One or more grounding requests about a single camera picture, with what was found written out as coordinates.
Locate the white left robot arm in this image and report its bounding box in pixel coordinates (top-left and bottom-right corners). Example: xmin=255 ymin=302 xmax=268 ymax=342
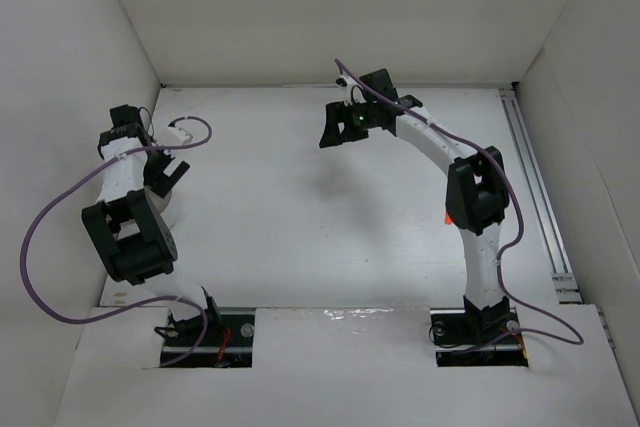
xmin=81 ymin=104 xmax=224 ymax=340

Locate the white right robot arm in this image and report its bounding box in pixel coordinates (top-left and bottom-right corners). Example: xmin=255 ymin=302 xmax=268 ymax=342
xmin=319 ymin=69 xmax=510 ymax=347

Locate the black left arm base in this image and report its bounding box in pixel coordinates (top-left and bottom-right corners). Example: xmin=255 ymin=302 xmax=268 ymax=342
xmin=154 ymin=309 xmax=255 ymax=369

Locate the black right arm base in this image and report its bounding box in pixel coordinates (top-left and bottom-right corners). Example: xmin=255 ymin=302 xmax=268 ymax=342
xmin=428 ymin=309 xmax=529 ymax=368

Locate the white divided round container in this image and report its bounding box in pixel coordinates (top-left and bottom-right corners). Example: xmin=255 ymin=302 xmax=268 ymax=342
xmin=148 ymin=191 xmax=181 ymax=230

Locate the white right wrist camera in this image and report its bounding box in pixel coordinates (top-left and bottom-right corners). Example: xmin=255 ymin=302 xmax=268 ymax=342
xmin=335 ymin=75 xmax=362 ymax=105

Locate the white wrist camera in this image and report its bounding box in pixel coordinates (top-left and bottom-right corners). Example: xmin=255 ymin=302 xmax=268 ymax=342
xmin=166 ymin=125 xmax=193 ymax=145
xmin=335 ymin=75 xmax=362 ymax=105

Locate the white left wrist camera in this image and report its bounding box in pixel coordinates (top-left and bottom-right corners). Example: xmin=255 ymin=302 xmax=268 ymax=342
xmin=166 ymin=125 xmax=193 ymax=145

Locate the aluminium rail at table edge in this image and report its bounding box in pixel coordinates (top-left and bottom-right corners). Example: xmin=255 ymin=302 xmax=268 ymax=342
xmin=498 ymin=85 xmax=584 ymax=304

